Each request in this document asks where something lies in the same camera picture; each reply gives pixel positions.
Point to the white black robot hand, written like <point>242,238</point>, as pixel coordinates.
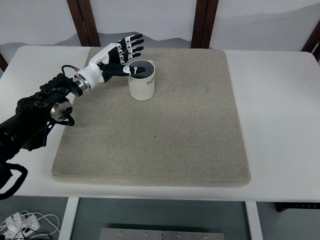
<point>110,61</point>

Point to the white ribbed cup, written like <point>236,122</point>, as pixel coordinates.
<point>142,85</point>

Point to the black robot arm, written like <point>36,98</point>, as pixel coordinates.
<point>29,127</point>

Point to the grey felt mat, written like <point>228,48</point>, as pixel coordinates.
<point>188,134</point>

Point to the white table leg left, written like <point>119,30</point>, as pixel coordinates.
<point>69,218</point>

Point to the white table leg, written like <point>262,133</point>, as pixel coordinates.
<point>69,218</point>
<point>253,220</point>

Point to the white power strip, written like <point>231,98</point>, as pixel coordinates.
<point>19,221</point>

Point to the white table leg right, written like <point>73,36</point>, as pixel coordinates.
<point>253,220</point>

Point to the dark brown furniture corner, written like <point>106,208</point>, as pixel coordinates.
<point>282,206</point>

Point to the left brown wooden post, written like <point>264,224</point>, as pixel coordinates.
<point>84,22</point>

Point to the brown wooden post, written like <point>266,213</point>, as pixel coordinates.
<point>313,39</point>
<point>203,24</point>
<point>84,22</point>

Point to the middle brown wooden post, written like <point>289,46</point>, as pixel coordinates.
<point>203,24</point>

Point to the metal base plate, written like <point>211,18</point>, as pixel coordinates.
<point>143,234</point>

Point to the right brown wooden post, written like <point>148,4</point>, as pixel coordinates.
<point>313,39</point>

